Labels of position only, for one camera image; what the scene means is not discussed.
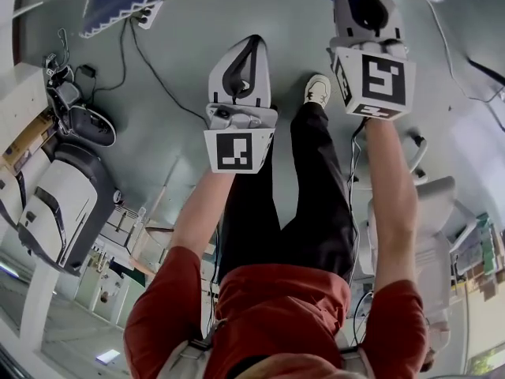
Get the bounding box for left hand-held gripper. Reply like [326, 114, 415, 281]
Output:
[203, 33, 279, 175]

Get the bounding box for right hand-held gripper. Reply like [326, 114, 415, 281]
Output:
[325, 0, 418, 123]

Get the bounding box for person's right forearm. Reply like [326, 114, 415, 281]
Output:
[365, 118, 420, 291]

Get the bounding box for person's left forearm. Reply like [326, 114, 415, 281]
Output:
[169, 170, 238, 261]

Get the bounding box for white plastic chair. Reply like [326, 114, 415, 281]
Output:
[366, 175, 477, 327]

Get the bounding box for person's white right shoe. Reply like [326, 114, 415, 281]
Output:
[303, 73, 332, 108]

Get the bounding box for white power strip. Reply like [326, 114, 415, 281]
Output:
[133, 2, 163, 29]

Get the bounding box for person's black trousers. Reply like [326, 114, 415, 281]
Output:
[219, 103, 357, 284]

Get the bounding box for black open equipment case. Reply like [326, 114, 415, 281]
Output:
[47, 53, 118, 148]

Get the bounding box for white and black robot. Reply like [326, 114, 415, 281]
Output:
[0, 144, 106, 279]

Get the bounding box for cardboard box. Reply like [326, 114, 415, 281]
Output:
[2, 112, 54, 173]

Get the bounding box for person's red shirt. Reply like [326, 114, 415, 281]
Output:
[124, 246, 430, 379]

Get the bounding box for black cable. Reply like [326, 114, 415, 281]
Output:
[128, 20, 210, 126]
[92, 17, 133, 94]

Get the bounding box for white cable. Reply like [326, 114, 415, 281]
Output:
[428, 0, 505, 130]

